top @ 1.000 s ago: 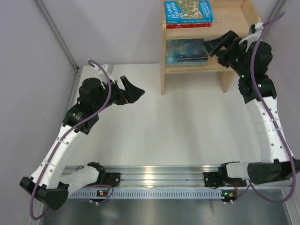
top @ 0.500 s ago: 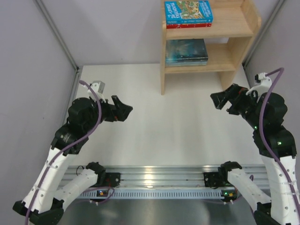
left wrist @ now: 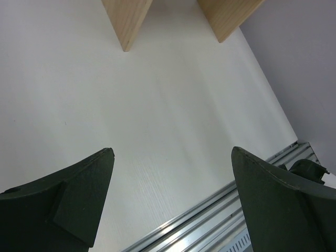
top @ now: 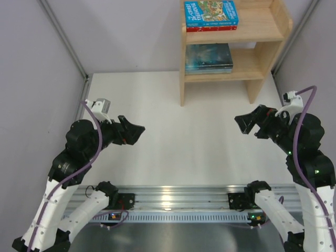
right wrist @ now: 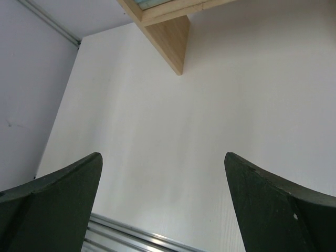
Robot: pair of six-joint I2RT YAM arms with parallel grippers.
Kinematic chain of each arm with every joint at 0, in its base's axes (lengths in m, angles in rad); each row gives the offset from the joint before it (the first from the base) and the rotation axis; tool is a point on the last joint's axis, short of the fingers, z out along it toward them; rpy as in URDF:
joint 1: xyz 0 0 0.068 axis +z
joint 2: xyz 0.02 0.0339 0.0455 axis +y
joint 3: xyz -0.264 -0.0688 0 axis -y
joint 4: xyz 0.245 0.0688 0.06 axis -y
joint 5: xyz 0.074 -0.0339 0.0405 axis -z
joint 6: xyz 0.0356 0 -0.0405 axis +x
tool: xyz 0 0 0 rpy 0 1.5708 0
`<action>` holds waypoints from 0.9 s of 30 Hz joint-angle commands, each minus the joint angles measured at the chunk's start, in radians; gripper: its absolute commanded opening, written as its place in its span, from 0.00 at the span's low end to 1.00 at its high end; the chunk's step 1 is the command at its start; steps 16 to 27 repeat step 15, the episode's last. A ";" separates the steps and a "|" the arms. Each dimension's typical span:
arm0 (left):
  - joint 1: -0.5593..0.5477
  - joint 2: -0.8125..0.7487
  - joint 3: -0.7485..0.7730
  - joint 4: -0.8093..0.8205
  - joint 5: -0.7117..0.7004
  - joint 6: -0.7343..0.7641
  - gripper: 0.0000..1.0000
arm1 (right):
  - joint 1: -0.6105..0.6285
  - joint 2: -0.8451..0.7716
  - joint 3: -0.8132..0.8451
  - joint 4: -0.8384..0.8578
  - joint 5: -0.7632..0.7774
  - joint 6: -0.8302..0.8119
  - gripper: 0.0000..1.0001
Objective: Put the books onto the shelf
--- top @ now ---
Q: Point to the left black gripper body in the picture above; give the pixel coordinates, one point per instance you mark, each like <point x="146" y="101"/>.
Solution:
<point x="123" y="131"/>

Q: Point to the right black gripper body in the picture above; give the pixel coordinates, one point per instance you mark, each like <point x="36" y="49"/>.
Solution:
<point x="260" y="121"/>

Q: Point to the dark blue ocean book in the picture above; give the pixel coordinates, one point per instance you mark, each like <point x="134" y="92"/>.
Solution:
<point x="208" y="56"/>

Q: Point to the red illustrated book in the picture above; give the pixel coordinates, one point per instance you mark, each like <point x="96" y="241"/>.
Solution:
<point x="210" y="28"/>

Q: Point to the bright blue illustrated book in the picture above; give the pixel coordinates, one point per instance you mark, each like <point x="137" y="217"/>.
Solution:
<point x="210" y="13"/>

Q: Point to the pale green Great Gatsby book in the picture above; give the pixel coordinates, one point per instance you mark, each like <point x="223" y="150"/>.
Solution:
<point x="187" y="73"/>

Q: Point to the light blue Gatsby book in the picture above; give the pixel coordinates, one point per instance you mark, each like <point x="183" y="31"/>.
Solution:
<point x="220" y="69"/>

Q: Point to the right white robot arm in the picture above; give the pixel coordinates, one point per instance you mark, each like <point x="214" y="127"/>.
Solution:
<point x="312" y="173"/>

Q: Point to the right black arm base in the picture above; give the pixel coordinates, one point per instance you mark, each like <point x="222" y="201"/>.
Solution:
<point x="238" y="202"/>

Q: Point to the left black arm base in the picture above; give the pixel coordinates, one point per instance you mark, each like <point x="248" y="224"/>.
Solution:
<point x="125" y="201"/>

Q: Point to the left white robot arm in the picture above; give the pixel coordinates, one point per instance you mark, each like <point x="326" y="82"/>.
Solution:
<point x="48" y="230"/>

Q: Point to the wooden two-tier shelf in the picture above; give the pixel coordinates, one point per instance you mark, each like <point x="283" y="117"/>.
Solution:
<point x="267" y="23"/>

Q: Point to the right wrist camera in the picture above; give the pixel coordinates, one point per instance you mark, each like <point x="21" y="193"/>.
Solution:
<point x="293" y="104"/>

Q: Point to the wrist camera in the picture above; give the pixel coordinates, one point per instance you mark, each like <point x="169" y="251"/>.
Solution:
<point x="293" y="104"/>
<point x="100" y="109"/>

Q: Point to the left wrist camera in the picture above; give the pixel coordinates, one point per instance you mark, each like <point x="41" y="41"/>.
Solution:
<point x="100" y="109"/>

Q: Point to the left aluminium frame post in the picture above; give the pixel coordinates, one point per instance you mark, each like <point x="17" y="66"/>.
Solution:
<point x="51" y="16"/>

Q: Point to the aluminium mounting rail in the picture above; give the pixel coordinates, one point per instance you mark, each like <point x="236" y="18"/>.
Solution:
<point x="158" y="198"/>

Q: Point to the slotted grey cable duct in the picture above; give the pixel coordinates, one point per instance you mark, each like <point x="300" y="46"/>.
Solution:
<point x="182" y="217"/>

